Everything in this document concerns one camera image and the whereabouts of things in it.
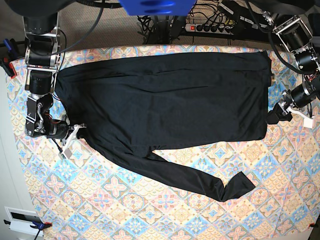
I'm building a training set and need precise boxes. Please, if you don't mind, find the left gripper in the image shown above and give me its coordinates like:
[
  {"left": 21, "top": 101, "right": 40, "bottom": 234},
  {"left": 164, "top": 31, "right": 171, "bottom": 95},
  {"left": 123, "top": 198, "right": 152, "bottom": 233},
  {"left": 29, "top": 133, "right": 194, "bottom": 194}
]
[{"left": 266, "top": 103, "right": 315, "bottom": 129}]

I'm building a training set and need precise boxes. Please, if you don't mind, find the black clamp bottom right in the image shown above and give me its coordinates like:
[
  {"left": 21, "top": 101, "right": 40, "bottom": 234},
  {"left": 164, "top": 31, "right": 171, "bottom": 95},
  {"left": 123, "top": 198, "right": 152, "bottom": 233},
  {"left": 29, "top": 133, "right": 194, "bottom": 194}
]
[{"left": 308, "top": 223, "right": 319, "bottom": 228}]

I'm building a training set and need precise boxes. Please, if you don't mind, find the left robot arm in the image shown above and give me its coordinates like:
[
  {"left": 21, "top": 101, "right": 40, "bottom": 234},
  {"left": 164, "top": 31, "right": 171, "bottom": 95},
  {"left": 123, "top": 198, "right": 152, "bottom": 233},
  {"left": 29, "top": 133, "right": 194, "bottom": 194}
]
[{"left": 263, "top": 11, "right": 320, "bottom": 129}]

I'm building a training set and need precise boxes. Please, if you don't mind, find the black t-shirt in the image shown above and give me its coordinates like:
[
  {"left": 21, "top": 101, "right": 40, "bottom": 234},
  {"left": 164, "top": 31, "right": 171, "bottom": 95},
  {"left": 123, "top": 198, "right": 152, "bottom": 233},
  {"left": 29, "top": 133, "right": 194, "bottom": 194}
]
[{"left": 55, "top": 51, "right": 272, "bottom": 202}]

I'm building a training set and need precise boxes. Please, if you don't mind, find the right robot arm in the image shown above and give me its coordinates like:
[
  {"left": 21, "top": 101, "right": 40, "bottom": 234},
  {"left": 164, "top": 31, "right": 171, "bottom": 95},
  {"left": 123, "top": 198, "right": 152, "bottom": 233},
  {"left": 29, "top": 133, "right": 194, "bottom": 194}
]
[{"left": 23, "top": 13, "right": 86, "bottom": 159}]

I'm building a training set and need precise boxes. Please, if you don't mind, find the red blue clamp top left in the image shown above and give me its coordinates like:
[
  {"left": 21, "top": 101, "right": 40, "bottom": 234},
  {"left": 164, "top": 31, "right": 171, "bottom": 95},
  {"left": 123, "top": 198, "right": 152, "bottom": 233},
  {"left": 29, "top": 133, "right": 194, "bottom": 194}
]
[{"left": 0, "top": 38, "right": 19, "bottom": 79}]

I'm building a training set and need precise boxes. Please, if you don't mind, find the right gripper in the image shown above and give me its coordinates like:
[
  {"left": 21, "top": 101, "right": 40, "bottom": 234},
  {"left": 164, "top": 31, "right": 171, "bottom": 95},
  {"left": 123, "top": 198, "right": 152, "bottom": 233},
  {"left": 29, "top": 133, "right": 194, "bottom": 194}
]
[{"left": 44, "top": 120, "right": 87, "bottom": 160}]

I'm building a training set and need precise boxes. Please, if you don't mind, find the blue clamp bottom left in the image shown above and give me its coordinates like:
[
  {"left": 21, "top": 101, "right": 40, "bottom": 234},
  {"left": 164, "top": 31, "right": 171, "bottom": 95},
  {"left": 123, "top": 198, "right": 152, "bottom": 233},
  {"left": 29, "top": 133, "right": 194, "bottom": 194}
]
[{"left": 3, "top": 219, "right": 52, "bottom": 231}]

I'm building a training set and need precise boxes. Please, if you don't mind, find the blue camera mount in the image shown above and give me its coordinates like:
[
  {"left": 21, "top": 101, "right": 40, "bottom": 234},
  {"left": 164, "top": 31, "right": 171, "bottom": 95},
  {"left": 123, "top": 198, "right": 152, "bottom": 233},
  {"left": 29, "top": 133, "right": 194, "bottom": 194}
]
[{"left": 119, "top": 0, "right": 196, "bottom": 17}]

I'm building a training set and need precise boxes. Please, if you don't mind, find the white power strip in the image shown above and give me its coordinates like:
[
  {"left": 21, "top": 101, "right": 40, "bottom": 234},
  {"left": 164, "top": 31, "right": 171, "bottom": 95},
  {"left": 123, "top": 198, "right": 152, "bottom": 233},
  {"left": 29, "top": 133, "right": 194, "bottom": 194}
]
[{"left": 184, "top": 23, "right": 245, "bottom": 35}]

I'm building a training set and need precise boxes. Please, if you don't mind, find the white wall vent box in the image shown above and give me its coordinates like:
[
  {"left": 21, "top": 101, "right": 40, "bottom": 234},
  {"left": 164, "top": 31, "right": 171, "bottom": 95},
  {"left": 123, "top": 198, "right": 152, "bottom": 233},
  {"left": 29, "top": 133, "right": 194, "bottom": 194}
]
[{"left": 3, "top": 206, "right": 42, "bottom": 237}]

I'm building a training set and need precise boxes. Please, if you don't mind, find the patterned colourful tablecloth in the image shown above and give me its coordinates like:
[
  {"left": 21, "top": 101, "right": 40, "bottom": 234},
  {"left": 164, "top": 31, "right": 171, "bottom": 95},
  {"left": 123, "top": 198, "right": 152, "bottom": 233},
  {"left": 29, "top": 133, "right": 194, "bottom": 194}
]
[{"left": 5, "top": 59, "right": 320, "bottom": 240}]

